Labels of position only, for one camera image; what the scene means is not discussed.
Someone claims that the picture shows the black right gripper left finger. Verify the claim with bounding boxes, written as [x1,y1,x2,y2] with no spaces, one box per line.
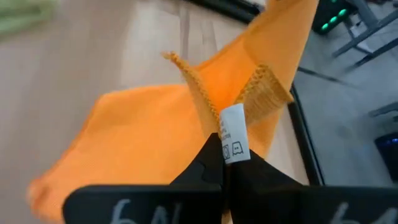
[62,133,225,224]

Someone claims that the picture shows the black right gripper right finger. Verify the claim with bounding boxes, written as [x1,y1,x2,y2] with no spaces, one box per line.
[228,149,398,224]

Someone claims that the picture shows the orange microfiber towel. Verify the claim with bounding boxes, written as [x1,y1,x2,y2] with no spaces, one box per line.
[26,0,320,223]

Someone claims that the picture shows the pale green microfiber towel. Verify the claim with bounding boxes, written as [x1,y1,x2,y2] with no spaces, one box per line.
[0,0,58,35]

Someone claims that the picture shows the black device blue light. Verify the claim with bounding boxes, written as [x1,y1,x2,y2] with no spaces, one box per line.
[374,132,398,184]

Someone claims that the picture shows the grey metal stand legs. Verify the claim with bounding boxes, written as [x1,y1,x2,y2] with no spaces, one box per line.
[331,0,398,69]

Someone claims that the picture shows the black device green lights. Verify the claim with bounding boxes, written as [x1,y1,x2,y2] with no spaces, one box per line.
[312,0,358,35]

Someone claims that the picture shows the black metal table frame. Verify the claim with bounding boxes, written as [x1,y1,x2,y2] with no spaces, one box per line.
[183,0,326,187]

